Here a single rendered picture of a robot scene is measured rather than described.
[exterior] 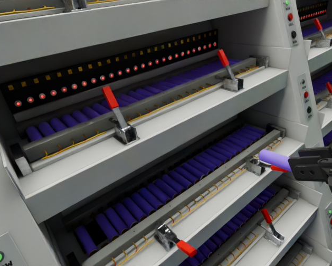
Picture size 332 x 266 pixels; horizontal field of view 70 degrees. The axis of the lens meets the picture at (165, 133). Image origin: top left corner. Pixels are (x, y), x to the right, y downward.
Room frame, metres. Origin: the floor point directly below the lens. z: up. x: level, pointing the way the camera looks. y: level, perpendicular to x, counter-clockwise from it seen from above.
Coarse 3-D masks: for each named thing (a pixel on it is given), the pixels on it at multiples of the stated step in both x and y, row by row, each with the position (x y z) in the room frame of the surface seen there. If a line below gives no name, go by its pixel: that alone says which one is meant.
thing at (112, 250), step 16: (256, 144) 0.56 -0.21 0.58; (240, 160) 0.51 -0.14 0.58; (208, 176) 0.48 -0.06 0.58; (224, 176) 0.49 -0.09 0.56; (192, 192) 0.44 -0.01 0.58; (160, 208) 0.41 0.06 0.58; (176, 208) 0.41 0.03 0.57; (144, 224) 0.38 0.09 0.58; (128, 240) 0.36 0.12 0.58; (96, 256) 0.34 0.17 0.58; (112, 256) 0.35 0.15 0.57
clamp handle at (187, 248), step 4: (168, 232) 0.36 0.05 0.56; (168, 236) 0.35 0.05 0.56; (172, 236) 0.35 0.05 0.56; (172, 240) 0.34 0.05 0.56; (176, 240) 0.34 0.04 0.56; (180, 240) 0.33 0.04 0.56; (176, 244) 0.33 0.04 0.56; (180, 244) 0.32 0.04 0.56; (184, 244) 0.32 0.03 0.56; (188, 244) 0.32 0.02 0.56; (180, 248) 0.32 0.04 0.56; (184, 248) 0.31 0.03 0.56; (188, 248) 0.31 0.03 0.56; (192, 248) 0.31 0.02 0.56; (184, 252) 0.31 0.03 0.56; (188, 252) 0.30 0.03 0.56; (192, 252) 0.30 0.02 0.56; (196, 252) 0.30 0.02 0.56
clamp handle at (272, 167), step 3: (258, 162) 0.49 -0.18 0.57; (258, 165) 0.49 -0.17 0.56; (261, 165) 0.48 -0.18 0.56; (264, 165) 0.48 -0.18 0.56; (267, 165) 0.47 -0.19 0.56; (270, 165) 0.47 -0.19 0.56; (273, 165) 0.46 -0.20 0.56; (270, 168) 0.46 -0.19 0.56; (273, 168) 0.46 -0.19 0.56; (276, 168) 0.45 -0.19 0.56; (279, 168) 0.44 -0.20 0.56; (282, 171) 0.44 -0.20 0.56; (285, 171) 0.43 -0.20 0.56
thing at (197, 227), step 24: (264, 120) 0.66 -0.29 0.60; (288, 120) 0.60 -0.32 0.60; (288, 144) 0.58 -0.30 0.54; (144, 168) 0.53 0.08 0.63; (96, 192) 0.47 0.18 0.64; (216, 192) 0.46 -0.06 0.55; (240, 192) 0.45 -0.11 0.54; (96, 216) 0.45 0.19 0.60; (192, 216) 0.41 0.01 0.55; (216, 216) 0.40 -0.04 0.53; (72, 240) 0.40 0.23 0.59; (192, 240) 0.37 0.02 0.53; (72, 264) 0.33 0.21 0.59; (120, 264) 0.34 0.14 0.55; (144, 264) 0.33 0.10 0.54; (168, 264) 0.35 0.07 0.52
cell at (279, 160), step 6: (264, 150) 0.32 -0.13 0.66; (264, 156) 0.32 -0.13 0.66; (270, 156) 0.31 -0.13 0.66; (276, 156) 0.31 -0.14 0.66; (282, 156) 0.30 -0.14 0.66; (270, 162) 0.31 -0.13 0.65; (276, 162) 0.30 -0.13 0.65; (282, 162) 0.30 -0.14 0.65; (282, 168) 0.30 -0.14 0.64; (288, 168) 0.29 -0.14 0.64
